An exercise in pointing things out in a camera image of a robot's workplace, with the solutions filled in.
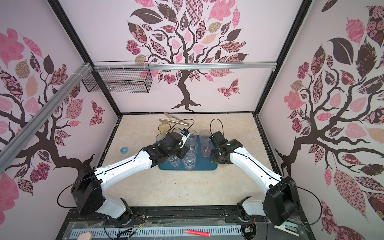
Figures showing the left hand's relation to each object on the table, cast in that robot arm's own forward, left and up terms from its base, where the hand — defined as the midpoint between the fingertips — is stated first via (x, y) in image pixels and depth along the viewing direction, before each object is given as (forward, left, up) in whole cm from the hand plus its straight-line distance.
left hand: (185, 147), depth 82 cm
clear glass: (-2, +7, -14) cm, 16 cm away
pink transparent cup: (+7, -13, -13) cm, 20 cm away
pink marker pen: (-38, -6, -14) cm, 41 cm away
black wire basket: (+43, +44, +18) cm, 64 cm away
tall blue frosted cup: (+11, +17, -5) cm, 21 cm away
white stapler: (-36, -50, -13) cm, 63 cm away
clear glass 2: (-1, -2, -14) cm, 14 cm away
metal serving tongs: (+39, +16, -15) cm, 45 cm away
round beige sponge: (-39, +45, -14) cm, 62 cm away
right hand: (-4, -17, -4) cm, 18 cm away
